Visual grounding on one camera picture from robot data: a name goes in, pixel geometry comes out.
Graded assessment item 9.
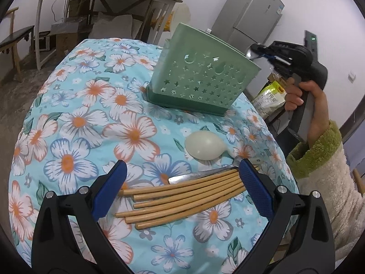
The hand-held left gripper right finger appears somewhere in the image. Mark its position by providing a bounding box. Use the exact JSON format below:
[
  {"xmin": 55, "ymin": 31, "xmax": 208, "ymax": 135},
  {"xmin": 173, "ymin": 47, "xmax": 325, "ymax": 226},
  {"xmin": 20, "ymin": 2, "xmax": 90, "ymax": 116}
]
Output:
[{"xmin": 232, "ymin": 159, "xmax": 335, "ymax": 274}]

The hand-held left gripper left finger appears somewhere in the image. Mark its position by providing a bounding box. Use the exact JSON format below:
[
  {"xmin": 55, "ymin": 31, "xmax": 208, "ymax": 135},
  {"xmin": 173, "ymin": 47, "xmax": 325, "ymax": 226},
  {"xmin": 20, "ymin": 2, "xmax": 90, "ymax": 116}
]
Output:
[{"xmin": 31, "ymin": 160, "xmax": 129, "ymax": 274}]

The metal spoon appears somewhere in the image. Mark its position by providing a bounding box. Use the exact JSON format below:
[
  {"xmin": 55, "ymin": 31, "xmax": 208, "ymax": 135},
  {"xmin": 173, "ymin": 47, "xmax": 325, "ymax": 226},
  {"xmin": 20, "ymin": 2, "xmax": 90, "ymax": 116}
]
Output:
[{"xmin": 246, "ymin": 44, "xmax": 264, "ymax": 61}]

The bundle of wooden chopsticks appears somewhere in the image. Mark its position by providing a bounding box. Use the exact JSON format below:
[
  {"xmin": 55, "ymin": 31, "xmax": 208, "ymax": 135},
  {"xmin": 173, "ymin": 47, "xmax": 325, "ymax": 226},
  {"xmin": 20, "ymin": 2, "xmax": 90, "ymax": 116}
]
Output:
[{"xmin": 115, "ymin": 164, "xmax": 260, "ymax": 230}]

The metal table knife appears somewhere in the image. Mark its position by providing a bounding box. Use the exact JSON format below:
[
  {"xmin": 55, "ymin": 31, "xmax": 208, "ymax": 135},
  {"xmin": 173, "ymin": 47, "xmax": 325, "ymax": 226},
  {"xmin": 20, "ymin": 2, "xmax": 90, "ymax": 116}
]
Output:
[{"xmin": 168, "ymin": 156, "xmax": 243, "ymax": 184}]

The green perforated utensil holder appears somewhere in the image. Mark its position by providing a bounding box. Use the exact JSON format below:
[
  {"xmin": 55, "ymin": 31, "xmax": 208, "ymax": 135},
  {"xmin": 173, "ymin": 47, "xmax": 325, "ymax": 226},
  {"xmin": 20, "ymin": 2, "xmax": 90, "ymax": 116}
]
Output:
[{"xmin": 145, "ymin": 23, "xmax": 261, "ymax": 117}]

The person's right hand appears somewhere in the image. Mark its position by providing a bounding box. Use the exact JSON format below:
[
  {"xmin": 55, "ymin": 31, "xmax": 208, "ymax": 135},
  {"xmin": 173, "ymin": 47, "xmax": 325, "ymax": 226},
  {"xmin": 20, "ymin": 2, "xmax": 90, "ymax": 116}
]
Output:
[{"xmin": 284, "ymin": 78, "xmax": 331, "ymax": 145}]

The grey refrigerator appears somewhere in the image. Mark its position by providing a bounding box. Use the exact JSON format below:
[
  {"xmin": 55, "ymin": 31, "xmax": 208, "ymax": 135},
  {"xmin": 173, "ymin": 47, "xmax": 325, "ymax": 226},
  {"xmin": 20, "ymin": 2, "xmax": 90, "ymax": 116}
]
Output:
[{"xmin": 210, "ymin": 0, "xmax": 286, "ymax": 56}]

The yellow and white rice bag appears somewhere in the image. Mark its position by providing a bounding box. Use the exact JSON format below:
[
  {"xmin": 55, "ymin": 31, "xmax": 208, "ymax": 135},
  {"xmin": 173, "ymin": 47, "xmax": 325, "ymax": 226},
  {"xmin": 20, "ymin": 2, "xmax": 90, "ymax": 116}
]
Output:
[{"xmin": 253, "ymin": 80, "xmax": 287, "ymax": 119}]

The floral blue blanket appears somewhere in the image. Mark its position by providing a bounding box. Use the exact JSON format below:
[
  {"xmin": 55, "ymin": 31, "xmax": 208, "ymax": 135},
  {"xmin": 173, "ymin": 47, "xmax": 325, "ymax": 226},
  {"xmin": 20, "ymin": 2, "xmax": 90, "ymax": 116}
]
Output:
[{"xmin": 8, "ymin": 38, "xmax": 299, "ymax": 274}]

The white box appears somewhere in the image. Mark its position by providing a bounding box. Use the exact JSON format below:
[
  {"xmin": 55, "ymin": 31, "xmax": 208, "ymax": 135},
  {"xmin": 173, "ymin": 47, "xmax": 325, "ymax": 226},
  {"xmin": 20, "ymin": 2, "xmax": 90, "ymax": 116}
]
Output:
[{"xmin": 172, "ymin": 6, "xmax": 191, "ymax": 32}]

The yellow plastic bag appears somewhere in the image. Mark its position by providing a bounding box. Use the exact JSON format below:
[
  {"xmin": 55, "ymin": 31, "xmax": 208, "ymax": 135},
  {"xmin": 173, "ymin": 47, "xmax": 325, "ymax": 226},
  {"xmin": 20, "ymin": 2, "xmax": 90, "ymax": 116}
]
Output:
[{"xmin": 154, "ymin": 11, "xmax": 174, "ymax": 32}]

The brown cardboard box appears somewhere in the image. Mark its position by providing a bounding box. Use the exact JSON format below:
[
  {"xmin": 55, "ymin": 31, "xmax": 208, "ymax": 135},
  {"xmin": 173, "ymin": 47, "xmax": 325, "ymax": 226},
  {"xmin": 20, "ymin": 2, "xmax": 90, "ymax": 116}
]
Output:
[{"xmin": 55, "ymin": 33, "xmax": 87, "ymax": 57}]

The white sack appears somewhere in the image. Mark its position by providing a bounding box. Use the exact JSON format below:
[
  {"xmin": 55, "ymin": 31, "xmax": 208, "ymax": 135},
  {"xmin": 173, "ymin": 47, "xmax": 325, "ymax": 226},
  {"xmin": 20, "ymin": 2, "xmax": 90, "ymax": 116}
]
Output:
[{"xmin": 91, "ymin": 14, "xmax": 134, "ymax": 39}]

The wooden chair with dark seat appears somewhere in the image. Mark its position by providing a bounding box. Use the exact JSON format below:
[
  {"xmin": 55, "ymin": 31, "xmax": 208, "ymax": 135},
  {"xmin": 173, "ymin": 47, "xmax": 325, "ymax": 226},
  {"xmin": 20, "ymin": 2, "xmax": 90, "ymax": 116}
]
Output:
[{"xmin": 0, "ymin": 7, "xmax": 35, "ymax": 76}]

